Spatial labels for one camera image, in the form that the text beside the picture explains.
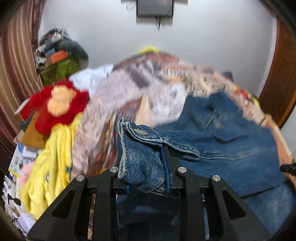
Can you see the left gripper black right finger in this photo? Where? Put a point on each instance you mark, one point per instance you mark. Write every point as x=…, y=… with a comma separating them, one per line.
x=209, y=206

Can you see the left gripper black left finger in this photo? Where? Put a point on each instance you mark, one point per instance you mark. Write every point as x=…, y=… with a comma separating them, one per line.
x=86, y=204

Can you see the blue denim jacket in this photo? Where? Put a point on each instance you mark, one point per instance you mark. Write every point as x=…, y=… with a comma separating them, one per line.
x=211, y=137

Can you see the yellow garment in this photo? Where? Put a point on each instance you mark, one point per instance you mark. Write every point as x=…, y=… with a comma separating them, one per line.
x=51, y=171

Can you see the brown wooden door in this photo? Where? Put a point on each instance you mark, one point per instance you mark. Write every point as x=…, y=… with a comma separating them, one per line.
x=278, y=95

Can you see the red plush toy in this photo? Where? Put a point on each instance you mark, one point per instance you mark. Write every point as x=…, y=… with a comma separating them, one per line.
x=58, y=103

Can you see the printed comic pattern bedsheet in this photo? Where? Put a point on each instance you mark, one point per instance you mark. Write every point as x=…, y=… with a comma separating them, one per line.
x=151, y=89

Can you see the white cloth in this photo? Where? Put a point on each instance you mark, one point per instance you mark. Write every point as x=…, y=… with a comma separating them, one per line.
x=88, y=79

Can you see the green storage box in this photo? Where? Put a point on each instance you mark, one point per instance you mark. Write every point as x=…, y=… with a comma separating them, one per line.
x=60, y=70

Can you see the orange box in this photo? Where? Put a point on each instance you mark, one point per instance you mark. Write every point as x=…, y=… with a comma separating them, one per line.
x=55, y=58

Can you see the dark grey bag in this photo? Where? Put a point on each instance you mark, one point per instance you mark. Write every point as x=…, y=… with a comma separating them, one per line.
x=76, y=49

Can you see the yellow pillow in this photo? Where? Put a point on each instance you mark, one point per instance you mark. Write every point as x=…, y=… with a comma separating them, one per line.
x=149, y=49

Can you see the striped brown curtain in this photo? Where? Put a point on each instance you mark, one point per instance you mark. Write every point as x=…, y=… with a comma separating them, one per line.
x=19, y=79

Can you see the black wall-mounted television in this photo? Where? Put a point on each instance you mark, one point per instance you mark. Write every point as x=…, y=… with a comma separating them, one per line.
x=157, y=8

